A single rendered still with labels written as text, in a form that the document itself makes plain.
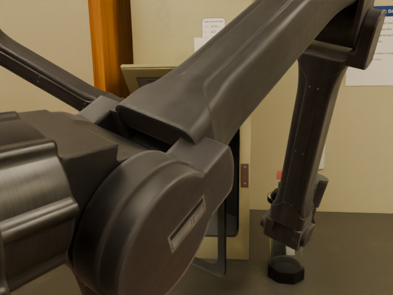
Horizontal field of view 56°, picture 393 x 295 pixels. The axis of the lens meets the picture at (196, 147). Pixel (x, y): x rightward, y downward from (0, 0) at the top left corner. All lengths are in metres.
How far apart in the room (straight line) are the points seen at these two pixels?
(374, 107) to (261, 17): 1.25
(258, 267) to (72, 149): 0.99
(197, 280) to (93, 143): 0.91
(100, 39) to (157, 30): 0.16
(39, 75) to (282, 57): 0.61
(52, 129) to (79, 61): 1.40
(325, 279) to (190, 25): 0.76
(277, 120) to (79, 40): 0.83
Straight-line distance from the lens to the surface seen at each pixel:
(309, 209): 0.67
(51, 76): 0.82
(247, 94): 0.27
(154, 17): 1.04
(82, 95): 0.80
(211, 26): 1.02
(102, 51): 0.98
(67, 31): 1.60
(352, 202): 1.60
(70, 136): 0.18
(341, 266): 1.18
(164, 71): 0.92
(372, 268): 1.20
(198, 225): 0.21
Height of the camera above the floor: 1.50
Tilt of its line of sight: 12 degrees down
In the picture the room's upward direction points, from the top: 1 degrees counter-clockwise
